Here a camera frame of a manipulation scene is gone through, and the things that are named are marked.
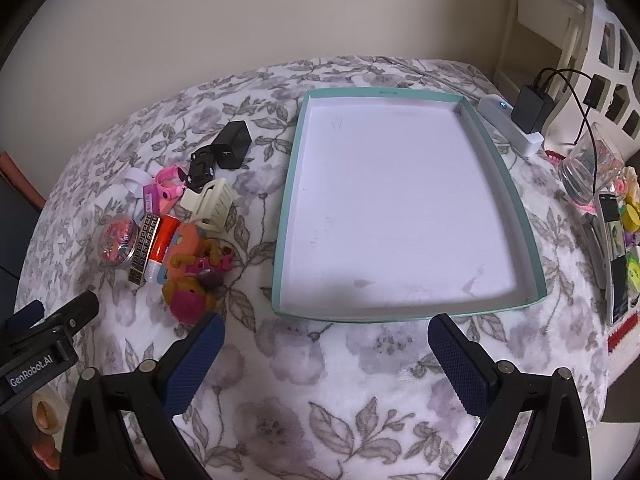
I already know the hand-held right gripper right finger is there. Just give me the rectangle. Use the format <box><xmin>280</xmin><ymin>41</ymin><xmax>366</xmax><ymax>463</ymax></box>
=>
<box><xmin>427</xmin><ymin>312</ymin><xmax>598</xmax><ymax>480</ymax></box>

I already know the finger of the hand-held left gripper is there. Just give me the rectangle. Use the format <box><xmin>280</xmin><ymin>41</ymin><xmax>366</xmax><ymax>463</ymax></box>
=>
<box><xmin>4</xmin><ymin>300</ymin><xmax>46</xmax><ymax>333</ymax></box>
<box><xmin>10</xmin><ymin>290</ymin><xmax>100</xmax><ymax>346</ymax></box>

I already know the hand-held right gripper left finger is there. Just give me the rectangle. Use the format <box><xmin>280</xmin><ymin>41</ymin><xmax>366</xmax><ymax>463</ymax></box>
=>
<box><xmin>60</xmin><ymin>312</ymin><xmax>226</xmax><ymax>480</ymax></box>

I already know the pink dog figure toy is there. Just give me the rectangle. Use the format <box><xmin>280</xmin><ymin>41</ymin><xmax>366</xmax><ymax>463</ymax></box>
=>
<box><xmin>162</xmin><ymin>240</ymin><xmax>236</xmax><ymax>325</ymax></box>

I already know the round clear bead container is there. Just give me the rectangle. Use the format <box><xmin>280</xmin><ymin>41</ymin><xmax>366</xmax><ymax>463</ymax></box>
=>
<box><xmin>102</xmin><ymin>213</ymin><xmax>141</xmax><ymax>268</ymax></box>

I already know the gold patterned bar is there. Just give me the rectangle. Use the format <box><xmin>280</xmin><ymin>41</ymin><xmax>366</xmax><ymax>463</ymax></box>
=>
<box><xmin>127</xmin><ymin>213</ymin><xmax>162</xmax><ymax>287</ymax></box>

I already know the orange glue tube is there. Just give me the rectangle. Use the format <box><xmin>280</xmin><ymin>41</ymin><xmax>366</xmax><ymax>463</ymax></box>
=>
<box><xmin>147</xmin><ymin>215</ymin><xmax>180</xmax><ymax>281</ymax></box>

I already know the cream plastic hair clip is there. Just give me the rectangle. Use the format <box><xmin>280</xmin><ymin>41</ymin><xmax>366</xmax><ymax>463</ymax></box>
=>
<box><xmin>180</xmin><ymin>177</ymin><xmax>237</xmax><ymax>233</ymax></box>

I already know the pink kids watch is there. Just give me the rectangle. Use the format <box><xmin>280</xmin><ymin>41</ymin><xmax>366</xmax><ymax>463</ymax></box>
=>
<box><xmin>155</xmin><ymin>165</ymin><xmax>188</xmax><ymax>211</ymax></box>

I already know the teal cardboard tray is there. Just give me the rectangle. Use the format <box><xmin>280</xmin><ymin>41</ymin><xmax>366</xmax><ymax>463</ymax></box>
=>
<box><xmin>271</xmin><ymin>86</ymin><xmax>548</xmax><ymax>322</ymax></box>

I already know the black toy car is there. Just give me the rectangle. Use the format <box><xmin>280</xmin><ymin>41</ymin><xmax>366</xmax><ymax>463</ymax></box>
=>
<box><xmin>189</xmin><ymin>145</ymin><xmax>217</xmax><ymax>191</ymax></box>

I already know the black power adapter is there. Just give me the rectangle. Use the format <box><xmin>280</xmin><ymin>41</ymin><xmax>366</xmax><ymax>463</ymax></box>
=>
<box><xmin>212</xmin><ymin>120</ymin><xmax>252</xmax><ymax>171</ymax></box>

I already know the cream tape roll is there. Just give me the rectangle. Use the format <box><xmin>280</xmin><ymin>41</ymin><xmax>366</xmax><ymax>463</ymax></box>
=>
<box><xmin>31</xmin><ymin>392</ymin><xmax>66</xmax><ymax>436</ymax></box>

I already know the orange round object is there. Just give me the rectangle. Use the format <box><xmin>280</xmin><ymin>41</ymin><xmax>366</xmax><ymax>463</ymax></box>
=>
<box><xmin>35</xmin><ymin>435</ymin><xmax>63</xmax><ymax>468</ymax></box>

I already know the floral blanket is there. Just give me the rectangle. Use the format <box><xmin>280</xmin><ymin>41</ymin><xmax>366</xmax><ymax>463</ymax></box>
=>
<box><xmin>15</xmin><ymin>55</ymin><xmax>621</xmax><ymax>480</ymax></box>

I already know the red knitted mat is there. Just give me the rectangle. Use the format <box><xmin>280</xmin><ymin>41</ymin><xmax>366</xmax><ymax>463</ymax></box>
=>
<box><xmin>607</xmin><ymin>310</ymin><xmax>640</xmax><ymax>356</ymax></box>

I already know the yellow round container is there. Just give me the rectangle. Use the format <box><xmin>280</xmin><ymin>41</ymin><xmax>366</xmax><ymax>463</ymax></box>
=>
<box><xmin>620</xmin><ymin>202</ymin><xmax>640</xmax><ymax>233</ymax></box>

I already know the clear plastic cup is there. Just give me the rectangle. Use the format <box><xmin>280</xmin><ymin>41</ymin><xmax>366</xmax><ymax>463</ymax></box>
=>
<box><xmin>557</xmin><ymin>122</ymin><xmax>626</xmax><ymax>206</ymax></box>

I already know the white power strip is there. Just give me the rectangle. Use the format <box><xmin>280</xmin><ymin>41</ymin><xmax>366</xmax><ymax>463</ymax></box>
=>
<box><xmin>477</xmin><ymin>95</ymin><xmax>545</xmax><ymax>157</ymax></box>

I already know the white lattice rack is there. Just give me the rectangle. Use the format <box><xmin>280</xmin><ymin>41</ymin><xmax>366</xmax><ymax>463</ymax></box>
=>
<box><xmin>550</xmin><ymin>0</ymin><xmax>640</xmax><ymax>151</ymax></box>

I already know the white wooden shelf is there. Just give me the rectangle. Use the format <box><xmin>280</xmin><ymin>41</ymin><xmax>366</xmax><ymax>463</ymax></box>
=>
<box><xmin>492</xmin><ymin>0</ymin><xmax>588</xmax><ymax>111</ymax></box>

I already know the black cable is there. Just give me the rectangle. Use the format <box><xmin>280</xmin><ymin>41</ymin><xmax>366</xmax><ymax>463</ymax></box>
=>
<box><xmin>537</xmin><ymin>67</ymin><xmax>601</xmax><ymax>196</ymax></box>

